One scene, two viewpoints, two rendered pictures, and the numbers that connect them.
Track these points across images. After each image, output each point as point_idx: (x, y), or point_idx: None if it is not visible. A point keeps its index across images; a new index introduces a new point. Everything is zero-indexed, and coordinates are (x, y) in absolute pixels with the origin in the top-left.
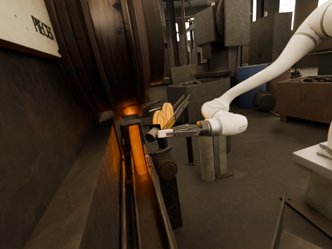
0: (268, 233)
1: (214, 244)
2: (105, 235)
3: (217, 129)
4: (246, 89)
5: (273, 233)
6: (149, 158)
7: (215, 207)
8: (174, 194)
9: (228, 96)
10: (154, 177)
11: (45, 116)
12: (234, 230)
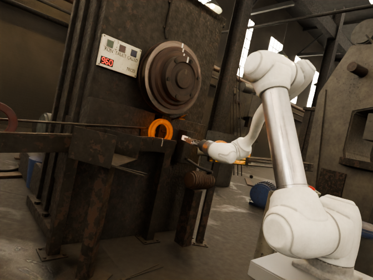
0: None
1: (175, 262)
2: (105, 111)
3: (205, 146)
4: (250, 131)
5: None
6: (161, 139)
7: (218, 266)
8: (188, 208)
9: (246, 136)
10: (145, 136)
11: (119, 87)
12: (197, 275)
